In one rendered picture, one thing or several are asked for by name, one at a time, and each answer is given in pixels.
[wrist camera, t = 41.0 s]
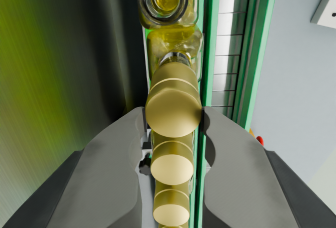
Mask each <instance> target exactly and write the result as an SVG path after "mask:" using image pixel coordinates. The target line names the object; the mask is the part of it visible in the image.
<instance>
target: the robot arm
mask: <svg viewBox="0 0 336 228"><path fill-rule="evenodd" d="M200 131H201V132H203V134H204V135H205V137H206V141H205V155H204V157H205V159H206V161H207V162H208V164H209V165H210V167H211V169H210V170H209V171H208V172H207V173H206V175H205V177H204V187H203V200H202V228H336V215H335V214H334V213H333V211H332V210H331V209H330V208H329V207H328V206H327V205H326V204H325V203H324V202H323V201H322V200H321V199H320V198H319V197H318V196H317V195H316V194H315V193H314V192H313V191H312V190H311V189H310V188H309V187H308V186H307V184H306V183H305V182H304V181H303V180H302V179H301V178H300V177H299V176H298V175H297V174H296V173H295V172H294V171H293V170H292V169H291V168H290V167H289V166H288V165H287V164H286V163H285V162H284V161H283V160H282V159H281V158H280V157H279V156H278V155H277V154H276V152H275V151H269V150H266V149H265V148H264V147H263V146H262V145H261V143H260V142H259V141H258V140H257V139H256V138H254V137H253V136H252V135H251V134H250V133H249V132H247V131H246V130H245V129H243V128H242V127H241V126H239V125H238V124H236V123H235V122H233V121H232V120H230V119H229V118H227V117H226V116H224V115H223V114H222V113H220V112H219V111H217V110H215V109H214V108H212V107H210V106H204V107H202V111H201V129H200ZM145 132H147V121H146V115H145V107H137V108H134V109H133V110H131V111H130V112H128V113H127V114H126V115H124V116H123V117H121V118H120V119H118V120H117V121H115V122H114V123H112V124H111V125H110V126H108V127H107V128H105V129H104V130H103V131H101V132H100V133H99V134H98V135H97V136H96V137H95V138H93V139H92V140H91V141H90V142H89V143H88V144H87V145H86V146H85V148H84V149H83V150H80V151H74V152H73V153H72V154H71V155H70V156H69V157H68V158H67V159H66V160H65V161H64V162H63V163H62V164H61V165H60V166H59V167H58V169H57V170H56V171H55V172H54V173H53V174H52V175H51V176H50V177H49V178H48V179H47V180H46V181H45V182H44V183H43V184H42V185H41V186H40V187H39V188H38V189H37V190H36V191H35V192H34V193H33V194H32V195H31V196H30V197H29V198H28V199H27V200H26V201H25V202H24V203H23V204H22V205H21V206H20V207H19V208H18V210H17V211H16V212H15V213H14V214H13V215H12V216H11V217H10V219H9V220H8V221H7V222H6V223H5V224H4V226H3V227H2V228H142V208H143V203H142V197H141V190H140V184H139V177H138V174H137V173H136V172H135V168H136V166H137V164H138V163H139V162H140V160H141V159H142V149H141V141H140V140H141V138H142V136H143V135H144V133H145Z"/></svg>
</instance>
